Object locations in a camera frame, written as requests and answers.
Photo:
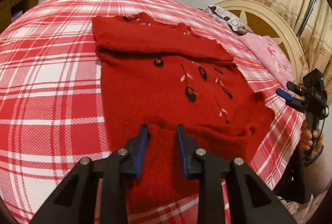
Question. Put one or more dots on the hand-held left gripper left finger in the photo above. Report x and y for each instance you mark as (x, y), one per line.
(142, 151)

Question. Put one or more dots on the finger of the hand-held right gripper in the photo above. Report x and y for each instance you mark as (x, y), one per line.
(284, 94)
(294, 87)

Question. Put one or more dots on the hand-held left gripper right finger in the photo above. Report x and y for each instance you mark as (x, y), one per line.
(181, 153)

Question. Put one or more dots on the red embroidered knit sweater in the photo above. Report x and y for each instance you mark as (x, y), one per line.
(142, 89)

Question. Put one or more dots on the person's right forearm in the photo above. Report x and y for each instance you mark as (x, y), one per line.
(321, 169)

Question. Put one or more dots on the person's right hand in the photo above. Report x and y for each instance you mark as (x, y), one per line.
(306, 135)

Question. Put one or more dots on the pink pillow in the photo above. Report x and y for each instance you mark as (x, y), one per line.
(269, 55)

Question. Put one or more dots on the cream wooden headboard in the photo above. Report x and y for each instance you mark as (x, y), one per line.
(259, 4)

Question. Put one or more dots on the grey patterned pillow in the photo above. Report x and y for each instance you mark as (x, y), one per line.
(228, 18)

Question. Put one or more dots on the person's clothing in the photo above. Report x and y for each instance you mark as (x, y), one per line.
(306, 211)

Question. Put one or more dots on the red white plaid bedsheet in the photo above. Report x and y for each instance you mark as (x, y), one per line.
(51, 70)

